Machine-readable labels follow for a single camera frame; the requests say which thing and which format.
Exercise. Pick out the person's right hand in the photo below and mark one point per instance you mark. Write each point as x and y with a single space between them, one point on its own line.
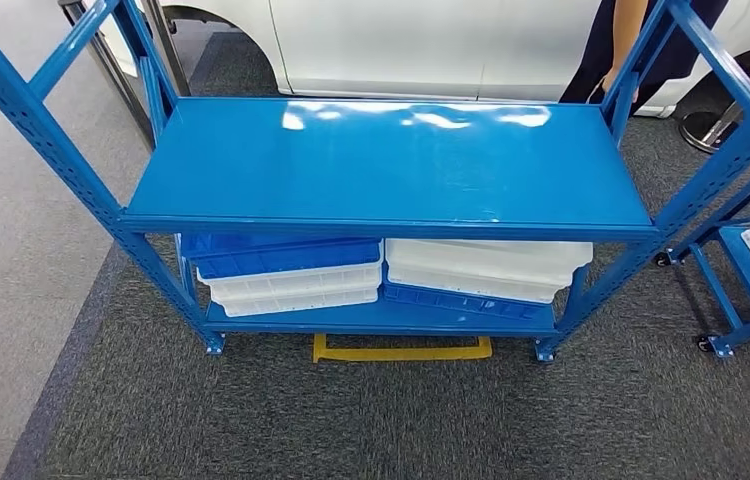
621 86

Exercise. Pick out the person's right forearm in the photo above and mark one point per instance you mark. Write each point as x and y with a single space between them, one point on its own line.
627 33

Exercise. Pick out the blue wheeled shelf cart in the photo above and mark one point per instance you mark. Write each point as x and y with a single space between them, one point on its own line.
739 265

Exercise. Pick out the blue metal shelf rack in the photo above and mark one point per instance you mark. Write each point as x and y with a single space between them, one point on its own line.
382 166

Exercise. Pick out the person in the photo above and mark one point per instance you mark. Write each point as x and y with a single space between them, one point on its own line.
680 40

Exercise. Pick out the white car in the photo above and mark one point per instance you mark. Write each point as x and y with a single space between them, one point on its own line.
415 46

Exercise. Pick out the blue plastic crate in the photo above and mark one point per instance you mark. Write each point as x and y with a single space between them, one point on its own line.
282 255
461 303

